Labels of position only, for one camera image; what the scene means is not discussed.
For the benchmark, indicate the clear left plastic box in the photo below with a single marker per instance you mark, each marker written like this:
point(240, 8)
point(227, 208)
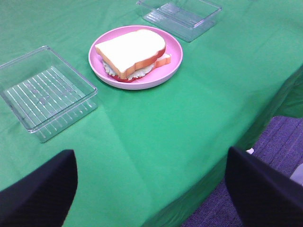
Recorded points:
point(45, 92)

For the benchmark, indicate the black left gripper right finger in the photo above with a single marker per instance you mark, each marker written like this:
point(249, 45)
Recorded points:
point(262, 196)

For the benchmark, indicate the bread slice from box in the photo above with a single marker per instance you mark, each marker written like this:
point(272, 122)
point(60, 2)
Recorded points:
point(161, 61)

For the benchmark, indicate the green tablecloth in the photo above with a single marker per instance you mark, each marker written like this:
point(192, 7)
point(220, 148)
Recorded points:
point(150, 157)

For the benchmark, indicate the green lettuce leaf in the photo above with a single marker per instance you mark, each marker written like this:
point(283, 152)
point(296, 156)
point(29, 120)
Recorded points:
point(137, 74)

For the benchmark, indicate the clear right plastic box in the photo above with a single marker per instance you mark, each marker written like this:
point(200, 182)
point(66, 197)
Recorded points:
point(186, 19)

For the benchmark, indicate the clear plastic box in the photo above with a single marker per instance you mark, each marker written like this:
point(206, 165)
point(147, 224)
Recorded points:
point(186, 19)
point(45, 92)

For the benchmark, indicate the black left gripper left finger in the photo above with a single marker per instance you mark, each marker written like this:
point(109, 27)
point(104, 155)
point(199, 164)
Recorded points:
point(42, 198)

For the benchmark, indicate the pink round plate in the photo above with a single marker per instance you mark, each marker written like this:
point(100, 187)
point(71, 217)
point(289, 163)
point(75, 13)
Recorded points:
point(155, 77)

